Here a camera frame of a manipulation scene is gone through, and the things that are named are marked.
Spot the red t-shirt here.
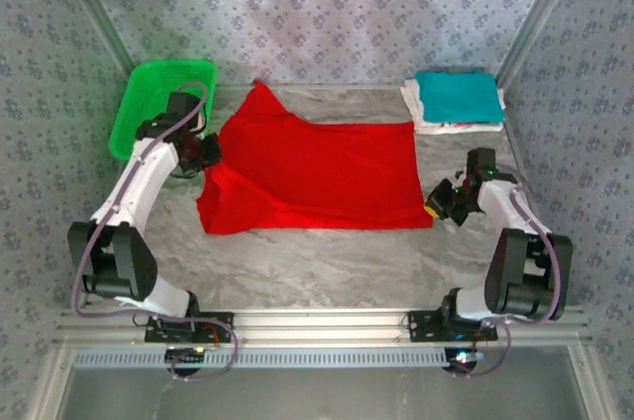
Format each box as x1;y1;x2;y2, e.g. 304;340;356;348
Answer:
196;77;435;237

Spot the stack of folded towels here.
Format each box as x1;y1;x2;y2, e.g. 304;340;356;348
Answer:
399;77;507;136

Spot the green plastic basket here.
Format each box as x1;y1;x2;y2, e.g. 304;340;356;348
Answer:
108;58;219;162

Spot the teal folded t-shirt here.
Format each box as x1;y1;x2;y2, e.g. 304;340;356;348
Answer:
413;68;504;124

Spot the small electronics board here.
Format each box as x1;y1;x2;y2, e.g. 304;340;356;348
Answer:
164;346;208;367
444;348;485;367

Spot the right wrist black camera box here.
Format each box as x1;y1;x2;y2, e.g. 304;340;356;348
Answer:
467;147;497;176

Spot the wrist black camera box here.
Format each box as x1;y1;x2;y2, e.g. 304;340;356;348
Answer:
467;147;497;176
166;91;200;118

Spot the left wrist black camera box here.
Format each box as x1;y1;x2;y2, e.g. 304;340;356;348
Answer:
166;91;200;118

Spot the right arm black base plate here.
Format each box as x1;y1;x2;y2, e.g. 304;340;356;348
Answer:
406;310;499;343

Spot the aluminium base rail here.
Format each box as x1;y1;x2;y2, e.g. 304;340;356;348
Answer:
52;305;593;347

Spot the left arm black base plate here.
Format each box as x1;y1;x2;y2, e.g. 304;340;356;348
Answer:
144;310;235;345

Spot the aluminium frame post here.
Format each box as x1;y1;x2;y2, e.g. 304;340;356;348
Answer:
494;0;590;89
49;0;143;77

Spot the grey slotted cable duct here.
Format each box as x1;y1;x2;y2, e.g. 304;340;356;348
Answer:
73;348;489;369

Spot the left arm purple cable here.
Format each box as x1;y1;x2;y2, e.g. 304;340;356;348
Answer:
70;81;240;381

